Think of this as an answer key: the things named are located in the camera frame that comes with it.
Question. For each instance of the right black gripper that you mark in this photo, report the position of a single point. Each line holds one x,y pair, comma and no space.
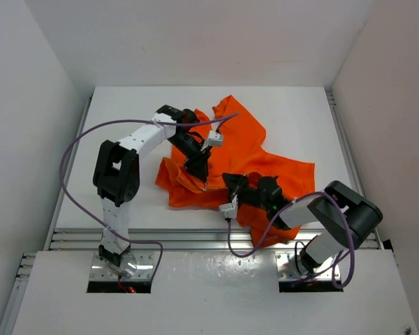
236,182

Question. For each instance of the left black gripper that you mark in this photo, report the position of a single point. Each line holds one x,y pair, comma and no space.
196,165

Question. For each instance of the orange jacket with pink lining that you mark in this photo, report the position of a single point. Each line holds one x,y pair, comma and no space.
241,153

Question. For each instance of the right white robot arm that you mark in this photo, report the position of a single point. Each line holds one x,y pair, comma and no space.
346,216

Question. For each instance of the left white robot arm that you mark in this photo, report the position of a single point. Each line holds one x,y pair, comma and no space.
117,171

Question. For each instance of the white front cover panel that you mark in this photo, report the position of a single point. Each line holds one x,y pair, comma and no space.
212,293

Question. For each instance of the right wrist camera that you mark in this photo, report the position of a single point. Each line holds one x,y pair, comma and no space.
230,209

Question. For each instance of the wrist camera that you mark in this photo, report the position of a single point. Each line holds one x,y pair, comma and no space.
230,209
213,139

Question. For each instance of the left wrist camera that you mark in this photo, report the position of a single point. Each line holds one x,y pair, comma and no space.
213,139

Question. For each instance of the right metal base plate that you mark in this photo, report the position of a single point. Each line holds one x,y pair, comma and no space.
287,272

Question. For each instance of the metal base plate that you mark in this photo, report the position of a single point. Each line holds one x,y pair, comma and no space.
135,266
287,272

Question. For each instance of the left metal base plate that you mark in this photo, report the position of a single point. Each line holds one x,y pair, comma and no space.
135,266

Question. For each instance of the aluminium rail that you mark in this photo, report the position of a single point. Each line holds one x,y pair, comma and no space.
172,240

